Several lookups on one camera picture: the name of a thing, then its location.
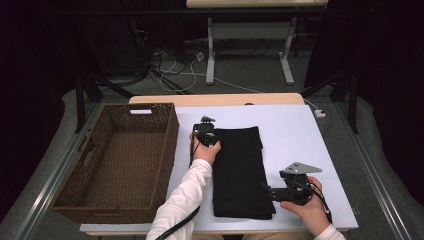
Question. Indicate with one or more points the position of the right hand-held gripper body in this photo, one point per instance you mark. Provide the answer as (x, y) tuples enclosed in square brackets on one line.
[(296, 191)]

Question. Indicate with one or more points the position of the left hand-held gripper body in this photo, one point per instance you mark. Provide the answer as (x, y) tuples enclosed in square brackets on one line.
[(203, 130)]

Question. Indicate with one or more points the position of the black tank top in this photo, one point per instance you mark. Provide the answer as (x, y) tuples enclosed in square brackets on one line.
[(240, 180)]

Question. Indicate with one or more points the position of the brown wicker basket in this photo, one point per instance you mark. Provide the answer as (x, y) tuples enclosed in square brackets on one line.
[(133, 156)]

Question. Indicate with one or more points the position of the person's left hand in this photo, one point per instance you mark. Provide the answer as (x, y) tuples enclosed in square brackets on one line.
[(205, 153)]

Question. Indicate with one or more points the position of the person's right hand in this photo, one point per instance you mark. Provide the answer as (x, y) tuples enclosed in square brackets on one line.
[(313, 216)]

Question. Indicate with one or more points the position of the white foam board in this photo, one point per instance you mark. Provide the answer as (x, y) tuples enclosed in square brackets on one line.
[(293, 140)]

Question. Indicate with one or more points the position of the white plug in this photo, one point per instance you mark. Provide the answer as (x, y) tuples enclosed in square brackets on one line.
[(199, 56)]

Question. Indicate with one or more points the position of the white adapter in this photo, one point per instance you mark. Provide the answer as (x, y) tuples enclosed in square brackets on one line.
[(320, 113)]

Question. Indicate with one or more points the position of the black metal stand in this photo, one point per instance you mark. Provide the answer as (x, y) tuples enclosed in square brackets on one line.
[(80, 106), (352, 106)]

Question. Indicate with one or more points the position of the white-legged desk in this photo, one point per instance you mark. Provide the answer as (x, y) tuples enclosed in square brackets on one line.
[(250, 31)]

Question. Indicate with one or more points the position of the black curtain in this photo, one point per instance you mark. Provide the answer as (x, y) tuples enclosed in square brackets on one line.
[(393, 66), (26, 83)]

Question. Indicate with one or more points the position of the aluminium rail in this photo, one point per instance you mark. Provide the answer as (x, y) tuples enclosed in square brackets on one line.
[(390, 206), (50, 186)]

